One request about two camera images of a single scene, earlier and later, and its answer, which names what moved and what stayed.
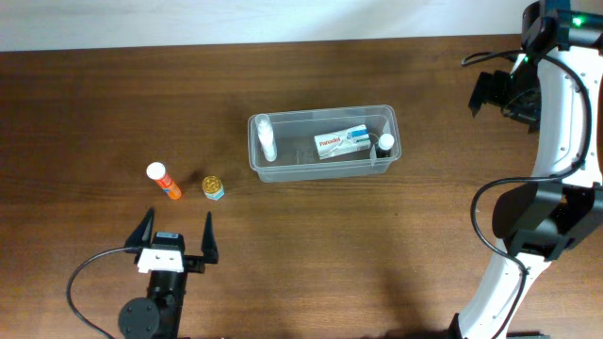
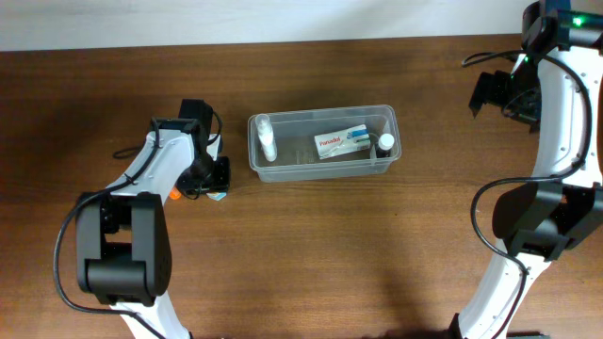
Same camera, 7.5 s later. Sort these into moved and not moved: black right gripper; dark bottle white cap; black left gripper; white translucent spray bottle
Moved: black left gripper
Not moved: white translucent spray bottle; dark bottle white cap; black right gripper
